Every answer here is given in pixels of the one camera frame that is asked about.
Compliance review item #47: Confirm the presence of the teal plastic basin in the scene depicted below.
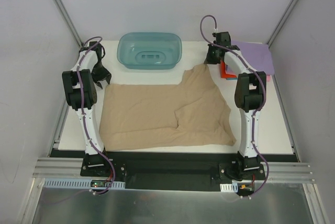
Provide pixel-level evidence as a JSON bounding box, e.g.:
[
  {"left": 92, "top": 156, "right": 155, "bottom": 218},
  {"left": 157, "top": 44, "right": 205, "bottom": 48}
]
[{"left": 117, "top": 32, "right": 182, "bottom": 70}]

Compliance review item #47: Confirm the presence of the left aluminium frame post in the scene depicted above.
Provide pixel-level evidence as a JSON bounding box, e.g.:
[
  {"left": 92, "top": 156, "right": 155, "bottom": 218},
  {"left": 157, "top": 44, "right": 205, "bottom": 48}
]
[{"left": 53, "top": 0, "right": 83, "bottom": 47}]

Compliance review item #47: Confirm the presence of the right aluminium frame post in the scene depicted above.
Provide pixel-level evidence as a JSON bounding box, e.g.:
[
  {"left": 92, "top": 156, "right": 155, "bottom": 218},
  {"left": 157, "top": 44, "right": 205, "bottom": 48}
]
[{"left": 266, "top": 0, "right": 300, "bottom": 48}]

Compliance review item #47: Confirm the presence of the left white cable duct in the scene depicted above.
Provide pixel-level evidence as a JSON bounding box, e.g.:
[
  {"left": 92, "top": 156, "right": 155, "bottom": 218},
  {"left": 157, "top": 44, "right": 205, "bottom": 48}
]
[{"left": 44, "top": 178, "right": 125, "bottom": 190}]

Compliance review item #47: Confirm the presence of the folded orange t shirt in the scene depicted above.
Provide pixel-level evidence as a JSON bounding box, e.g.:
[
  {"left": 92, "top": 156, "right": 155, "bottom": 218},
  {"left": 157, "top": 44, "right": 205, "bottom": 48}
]
[{"left": 220, "top": 61, "right": 237, "bottom": 80}]

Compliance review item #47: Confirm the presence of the folded pink t shirt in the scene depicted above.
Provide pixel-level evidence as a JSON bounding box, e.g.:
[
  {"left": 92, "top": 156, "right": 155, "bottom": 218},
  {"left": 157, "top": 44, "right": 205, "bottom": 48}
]
[{"left": 225, "top": 71, "right": 271, "bottom": 82}]

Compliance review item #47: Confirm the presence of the right white cable duct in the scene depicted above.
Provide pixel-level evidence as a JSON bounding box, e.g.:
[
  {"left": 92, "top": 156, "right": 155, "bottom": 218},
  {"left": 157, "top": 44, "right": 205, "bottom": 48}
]
[{"left": 220, "top": 183, "right": 238, "bottom": 193}]

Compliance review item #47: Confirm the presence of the white cable duct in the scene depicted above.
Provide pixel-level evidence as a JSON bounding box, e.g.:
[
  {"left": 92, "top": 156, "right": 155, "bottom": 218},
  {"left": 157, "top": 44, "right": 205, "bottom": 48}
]
[
  {"left": 44, "top": 178, "right": 125, "bottom": 190},
  {"left": 220, "top": 183, "right": 238, "bottom": 193}
]

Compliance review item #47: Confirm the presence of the folded purple t shirt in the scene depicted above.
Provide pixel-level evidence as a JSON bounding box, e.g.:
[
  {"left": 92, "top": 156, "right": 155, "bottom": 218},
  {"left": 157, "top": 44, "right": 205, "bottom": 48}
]
[{"left": 231, "top": 40, "right": 274, "bottom": 75}]

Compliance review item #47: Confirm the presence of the beige t shirt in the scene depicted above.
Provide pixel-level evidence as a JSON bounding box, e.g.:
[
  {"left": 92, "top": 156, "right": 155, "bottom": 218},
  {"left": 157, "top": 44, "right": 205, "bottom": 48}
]
[{"left": 99, "top": 64, "right": 236, "bottom": 151}]

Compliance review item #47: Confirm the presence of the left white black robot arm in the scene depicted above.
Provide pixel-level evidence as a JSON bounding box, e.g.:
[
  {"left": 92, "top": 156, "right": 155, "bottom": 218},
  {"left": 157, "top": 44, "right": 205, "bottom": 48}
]
[{"left": 62, "top": 36, "right": 111, "bottom": 176}]

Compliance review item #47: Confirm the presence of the aluminium frame post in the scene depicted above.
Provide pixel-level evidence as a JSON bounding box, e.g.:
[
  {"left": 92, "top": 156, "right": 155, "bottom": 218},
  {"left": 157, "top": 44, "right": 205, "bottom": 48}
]
[
  {"left": 53, "top": 0, "right": 83, "bottom": 47},
  {"left": 266, "top": 0, "right": 300, "bottom": 48}
]

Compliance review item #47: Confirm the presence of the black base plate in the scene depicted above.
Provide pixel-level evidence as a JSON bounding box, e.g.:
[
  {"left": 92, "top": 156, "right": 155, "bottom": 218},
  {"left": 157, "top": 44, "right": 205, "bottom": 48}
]
[{"left": 80, "top": 152, "right": 265, "bottom": 192}]

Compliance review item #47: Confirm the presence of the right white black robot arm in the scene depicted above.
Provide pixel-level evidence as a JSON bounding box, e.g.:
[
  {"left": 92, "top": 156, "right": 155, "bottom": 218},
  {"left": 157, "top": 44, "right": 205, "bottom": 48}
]
[{"left": 205, "top": 32, "right": 266, "bottom": 180}]

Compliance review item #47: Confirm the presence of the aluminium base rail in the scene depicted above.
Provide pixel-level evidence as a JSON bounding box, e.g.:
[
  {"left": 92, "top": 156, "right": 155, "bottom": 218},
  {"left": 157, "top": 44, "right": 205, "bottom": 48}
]
[{"left": 32, "top": 157, "right": 315, "bottom": 184}]

